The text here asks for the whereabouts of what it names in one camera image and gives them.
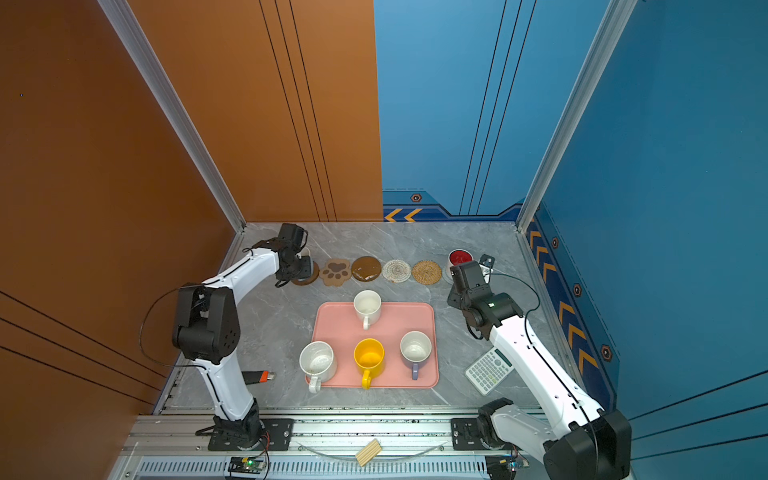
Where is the round brown wooden coaster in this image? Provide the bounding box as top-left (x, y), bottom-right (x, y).
top-left (291, 270), bottom-right (319, 286)

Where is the paw shaped cork coaster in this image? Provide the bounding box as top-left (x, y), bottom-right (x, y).
top-left (319, 258), bottom-right (352, 287)

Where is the white mug red inside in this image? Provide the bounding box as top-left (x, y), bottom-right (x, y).
top-left (444, 249), bottom-right (474, 281)

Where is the tan rattan coaster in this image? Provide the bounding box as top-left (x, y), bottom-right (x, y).
top-left (411, 260), bottom-right (442, 285)

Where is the chipped brown wooden coaster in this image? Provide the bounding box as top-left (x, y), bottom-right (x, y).
top-left (351, 256), bottom-right (382, 282)

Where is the cream multicolour woven coaster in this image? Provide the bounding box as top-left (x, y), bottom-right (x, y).
top-left (382, 259), bottom-right (411, 284)

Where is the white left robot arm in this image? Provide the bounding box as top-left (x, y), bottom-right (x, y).
top-left (172, 247), bottom-right (313, 449)

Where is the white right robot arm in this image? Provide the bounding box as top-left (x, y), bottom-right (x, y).
top-left (448, 286), bottom-right (632, 479)

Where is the white scientific calculator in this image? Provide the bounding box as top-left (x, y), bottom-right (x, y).
top-left (465, 348), bottom-right (514, 395)

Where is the pink plastic tray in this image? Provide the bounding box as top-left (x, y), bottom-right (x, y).
top-left (312, 302), bottom-right (440, 389)

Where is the lilac mug white inside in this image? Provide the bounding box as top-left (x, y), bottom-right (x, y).
top-left (399, 330), bottom-right (433, 381)

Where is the yellow mug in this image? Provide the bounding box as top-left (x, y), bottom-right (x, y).
top-left (354, 338), bottom-right (386, 390)

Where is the orange black utility knife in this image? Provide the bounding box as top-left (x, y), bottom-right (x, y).
top-left (242, 370), bottom-right (275, 385)

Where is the circuit board right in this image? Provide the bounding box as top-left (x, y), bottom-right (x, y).
top-left (485, 456), bottom-right (530, 480)

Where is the small wooden block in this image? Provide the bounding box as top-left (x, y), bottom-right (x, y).
top-left (355, 438), bottom-right (382, 467)

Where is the green circuit board left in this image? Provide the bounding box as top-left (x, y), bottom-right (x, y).
top-left (227, 456), bottom-right (269, 479)

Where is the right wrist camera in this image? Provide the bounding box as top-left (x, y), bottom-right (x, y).
top-left (450, 254), bottom-right (496, 295)

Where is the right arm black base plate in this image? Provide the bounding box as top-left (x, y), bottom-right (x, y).
top-left (450, 416), bottom-right (496, 451)

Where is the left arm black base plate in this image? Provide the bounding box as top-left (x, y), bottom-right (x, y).
top-left (207, 418), bottom-right (294, 452)

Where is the aluminium front rail frame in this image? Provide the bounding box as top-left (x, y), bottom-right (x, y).
top-left (107, 407), bottom-right (637, 480)

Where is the grey aluminium corner post left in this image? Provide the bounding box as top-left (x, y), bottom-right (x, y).
top-left (98, 0), bottom-right (246, 233)

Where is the grey aluminium corner post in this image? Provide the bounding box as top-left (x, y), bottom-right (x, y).
top-left (515, 0), bottom-right (637, 234)
top-left (98, 0), bottom-right (246, 233)

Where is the grey aluminium corner post right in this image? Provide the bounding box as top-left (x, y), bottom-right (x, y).
top-left (515, 0), bottom-right (637, 234)

